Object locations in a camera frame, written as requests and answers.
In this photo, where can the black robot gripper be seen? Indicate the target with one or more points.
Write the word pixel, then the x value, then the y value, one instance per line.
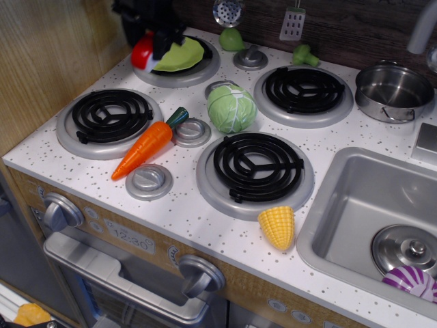
pixel 157 16

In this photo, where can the red white toy sushi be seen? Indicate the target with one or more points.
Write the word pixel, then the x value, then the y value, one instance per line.
pixel 142 56

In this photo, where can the green plastic plate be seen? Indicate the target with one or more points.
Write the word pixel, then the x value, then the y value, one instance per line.
pixel 181 57

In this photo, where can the back left stove burner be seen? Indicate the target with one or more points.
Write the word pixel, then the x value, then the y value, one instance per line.
pixel 199 73

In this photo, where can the stove burner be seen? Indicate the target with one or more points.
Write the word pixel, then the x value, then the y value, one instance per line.
pixel 303 97
pixel 199 73
pixel 243 174
pixel 104 124

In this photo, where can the green toy pear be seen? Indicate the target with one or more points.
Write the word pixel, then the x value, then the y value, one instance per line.
pixel 230 39

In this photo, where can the silver slotted ladle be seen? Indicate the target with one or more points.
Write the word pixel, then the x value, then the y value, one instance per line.
pixel 228 13

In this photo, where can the grey top knob under cabbage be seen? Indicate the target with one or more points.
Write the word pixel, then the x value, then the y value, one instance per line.
pixel 214 85

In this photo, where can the grey top knob back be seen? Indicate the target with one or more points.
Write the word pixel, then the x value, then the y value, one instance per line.
pixel 250 59

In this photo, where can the green toy cabbage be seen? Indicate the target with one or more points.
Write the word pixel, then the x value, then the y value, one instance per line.
pixel 231 109

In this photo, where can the grey top knob middle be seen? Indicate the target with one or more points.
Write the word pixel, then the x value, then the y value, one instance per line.
pixel 192 133

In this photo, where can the orange toy carrot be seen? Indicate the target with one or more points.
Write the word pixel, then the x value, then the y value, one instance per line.
pixel 154 139

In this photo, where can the front left stove burner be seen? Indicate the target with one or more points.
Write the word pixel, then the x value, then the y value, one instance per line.
pixel 104 124

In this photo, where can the silver slotted spatula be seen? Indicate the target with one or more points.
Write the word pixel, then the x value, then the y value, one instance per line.
pixel 293 23

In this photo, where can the green toy broccoli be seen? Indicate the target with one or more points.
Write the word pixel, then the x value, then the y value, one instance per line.
pixel 302 55

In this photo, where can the grey top knob front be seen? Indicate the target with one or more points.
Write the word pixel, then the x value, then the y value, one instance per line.
pixel 149 182

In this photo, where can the back right stove burner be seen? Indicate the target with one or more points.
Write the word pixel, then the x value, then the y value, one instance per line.
pixel 303 97

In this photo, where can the front right stove burner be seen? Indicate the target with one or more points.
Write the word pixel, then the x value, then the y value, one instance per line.
pixel 243 174

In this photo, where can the left oven front knob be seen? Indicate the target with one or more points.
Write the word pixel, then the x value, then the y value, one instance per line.
pixel 61 213

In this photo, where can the oven knob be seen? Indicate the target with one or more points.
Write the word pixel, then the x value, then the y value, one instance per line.
pixel 199 276
pixel 61 213

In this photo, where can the yellow toy corn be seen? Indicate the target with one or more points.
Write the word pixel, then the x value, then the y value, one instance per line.
pixel 278 226

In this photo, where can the stainless steel pot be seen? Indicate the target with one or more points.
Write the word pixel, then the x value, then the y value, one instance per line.
pixel 391 93

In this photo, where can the right oven front knob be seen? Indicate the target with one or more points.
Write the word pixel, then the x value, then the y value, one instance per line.
pixel 199 276

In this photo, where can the grey toy sink basin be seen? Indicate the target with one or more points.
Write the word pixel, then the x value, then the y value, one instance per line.
pixel 357 193

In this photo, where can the silver faucet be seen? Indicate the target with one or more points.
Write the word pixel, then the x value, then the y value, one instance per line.
pixel 423 29

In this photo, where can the yellow toy food piece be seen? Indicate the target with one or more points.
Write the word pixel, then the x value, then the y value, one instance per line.
pixel 30 314

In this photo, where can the steel pot lid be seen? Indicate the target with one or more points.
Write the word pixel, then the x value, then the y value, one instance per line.
pixel 404 245

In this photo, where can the purple white toy onion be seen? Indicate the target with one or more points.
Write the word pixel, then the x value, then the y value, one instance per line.
pixel 412 280

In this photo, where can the grey oven door handle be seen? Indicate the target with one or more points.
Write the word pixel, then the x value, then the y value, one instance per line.
pixel 104 270

